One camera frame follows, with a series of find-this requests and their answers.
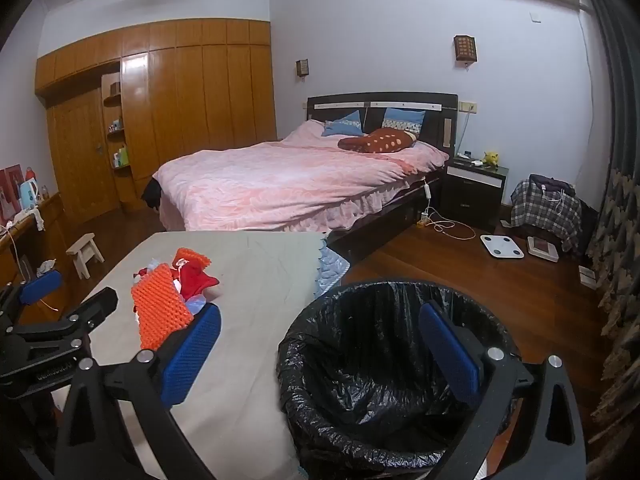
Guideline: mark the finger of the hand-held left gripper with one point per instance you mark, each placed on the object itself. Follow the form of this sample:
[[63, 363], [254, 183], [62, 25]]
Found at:
[[40, 287], [92, 305]]

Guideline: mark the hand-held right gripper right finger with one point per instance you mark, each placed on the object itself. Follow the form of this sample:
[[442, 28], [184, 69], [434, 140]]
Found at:
[[450, 355]]

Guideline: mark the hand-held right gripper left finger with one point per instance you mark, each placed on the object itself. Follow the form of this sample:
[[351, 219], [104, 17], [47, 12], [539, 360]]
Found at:
[[192, 355]]

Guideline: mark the blue plastic bag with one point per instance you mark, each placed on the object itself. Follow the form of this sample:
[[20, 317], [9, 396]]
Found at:
[[197, 305]]

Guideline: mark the large orange foam net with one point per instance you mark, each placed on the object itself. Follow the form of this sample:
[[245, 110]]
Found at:
[[160, 305]]

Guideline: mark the bin with black bag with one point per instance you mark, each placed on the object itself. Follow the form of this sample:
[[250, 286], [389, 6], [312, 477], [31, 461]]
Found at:
[[380, 375]]

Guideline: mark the red and white fabric hat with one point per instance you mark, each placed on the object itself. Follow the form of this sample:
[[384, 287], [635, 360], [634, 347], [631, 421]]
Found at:
[[197, 281]]

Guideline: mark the small orange foam net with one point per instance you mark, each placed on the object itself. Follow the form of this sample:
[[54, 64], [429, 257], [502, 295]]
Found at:
[[192, 258]]

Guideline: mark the small white stool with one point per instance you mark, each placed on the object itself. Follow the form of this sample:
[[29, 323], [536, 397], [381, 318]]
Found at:
[[85, 252]]

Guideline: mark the wooden dresser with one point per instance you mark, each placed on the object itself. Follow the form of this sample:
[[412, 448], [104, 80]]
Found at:
[[47, 215]]

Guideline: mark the beige table cloth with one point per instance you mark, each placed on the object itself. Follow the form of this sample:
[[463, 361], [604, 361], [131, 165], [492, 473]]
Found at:
[[260, 280]]

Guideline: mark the white bathroom scale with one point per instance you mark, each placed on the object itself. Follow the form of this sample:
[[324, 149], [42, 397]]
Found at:
[[501, 246]]

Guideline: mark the black cloth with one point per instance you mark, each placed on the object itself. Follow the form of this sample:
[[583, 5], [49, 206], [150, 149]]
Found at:
[[151, 192]]

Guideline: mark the yellow power strip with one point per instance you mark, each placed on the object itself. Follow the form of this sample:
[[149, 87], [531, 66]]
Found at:
[[424, 219]]

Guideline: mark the scale with dark centre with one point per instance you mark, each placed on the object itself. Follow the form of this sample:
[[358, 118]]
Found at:
[[542, 248]]

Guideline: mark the blue quilted cloth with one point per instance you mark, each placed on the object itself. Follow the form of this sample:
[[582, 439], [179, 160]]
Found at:
[[332, 267]]

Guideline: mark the white flat box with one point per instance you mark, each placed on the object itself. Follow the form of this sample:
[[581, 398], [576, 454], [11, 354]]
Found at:
[[588, 276]]

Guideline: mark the dark nightstand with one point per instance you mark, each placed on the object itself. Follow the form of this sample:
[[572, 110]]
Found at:
[[472, 192]]

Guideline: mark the plaid cloth on chair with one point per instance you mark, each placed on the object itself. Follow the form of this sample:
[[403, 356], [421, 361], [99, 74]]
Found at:
[[542, 215]]

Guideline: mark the pink blanket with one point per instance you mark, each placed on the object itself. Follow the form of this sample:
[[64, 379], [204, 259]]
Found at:
[[280, 180]]

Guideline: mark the dark purple garment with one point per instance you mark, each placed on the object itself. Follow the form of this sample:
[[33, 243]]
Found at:
[[550, 183]]

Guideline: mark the yellow plush toy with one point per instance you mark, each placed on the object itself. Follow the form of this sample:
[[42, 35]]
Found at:
[[491, 158]]

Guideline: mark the red dotted pillow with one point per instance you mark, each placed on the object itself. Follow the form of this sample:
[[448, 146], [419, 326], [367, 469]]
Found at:
[[380, 141]]

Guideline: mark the patterned grey curtain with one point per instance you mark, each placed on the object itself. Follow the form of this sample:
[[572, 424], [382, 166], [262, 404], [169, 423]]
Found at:
[[622, 210]]

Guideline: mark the wooden wardrobe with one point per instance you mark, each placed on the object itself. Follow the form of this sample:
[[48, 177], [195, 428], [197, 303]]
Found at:
[[200, 100]]

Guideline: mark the blue patterned pillow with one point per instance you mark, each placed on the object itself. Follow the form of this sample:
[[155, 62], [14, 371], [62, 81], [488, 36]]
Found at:
[[402, 120]]

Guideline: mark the dark wooden bed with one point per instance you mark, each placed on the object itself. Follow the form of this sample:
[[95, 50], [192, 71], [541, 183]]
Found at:
[[350, 105]]

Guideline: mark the red photo frame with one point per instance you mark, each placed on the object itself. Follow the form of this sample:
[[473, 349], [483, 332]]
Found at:
[[9, 190]]

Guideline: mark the wall socket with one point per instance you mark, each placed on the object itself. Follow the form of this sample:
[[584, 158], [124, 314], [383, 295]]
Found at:
[[468, 106]]

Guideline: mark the large wooden wall lamp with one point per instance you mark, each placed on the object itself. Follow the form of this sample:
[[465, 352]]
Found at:
[[465, 48]]

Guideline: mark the small wooden wall lamp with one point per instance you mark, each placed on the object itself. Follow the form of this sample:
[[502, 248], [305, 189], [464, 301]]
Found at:
[[302, 67]]

